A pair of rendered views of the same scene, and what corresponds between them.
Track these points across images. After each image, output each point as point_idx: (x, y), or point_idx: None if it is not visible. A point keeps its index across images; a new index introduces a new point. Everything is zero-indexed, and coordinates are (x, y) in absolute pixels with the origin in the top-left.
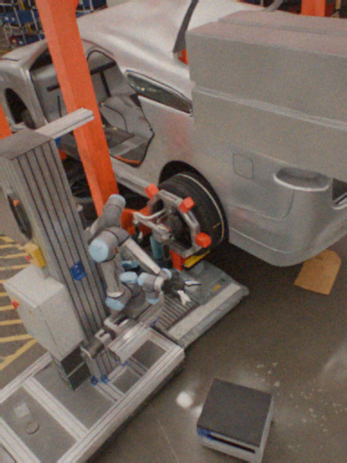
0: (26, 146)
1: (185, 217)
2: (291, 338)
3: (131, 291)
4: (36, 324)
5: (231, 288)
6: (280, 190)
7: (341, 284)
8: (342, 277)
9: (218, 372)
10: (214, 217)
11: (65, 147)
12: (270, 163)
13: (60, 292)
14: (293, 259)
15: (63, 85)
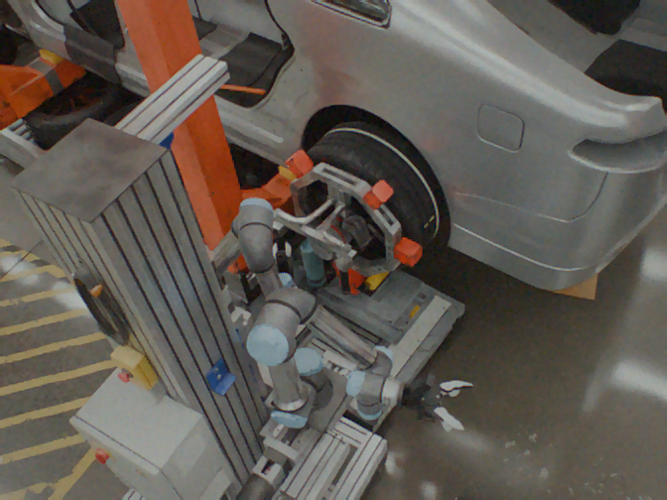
0: (112, 176)
1: (376, 216)
2: (550, 387)
3: (316, 388)
4: (151, 486)
5: (436, 308)
6: (579, 174)
7: (609, 278)
8: (609, 264)
9: (443, 463)
10: (426, 208)
11: (87, 62)
12: (565, 127)
13: (197, 429)
14: (577, 278)
15: None
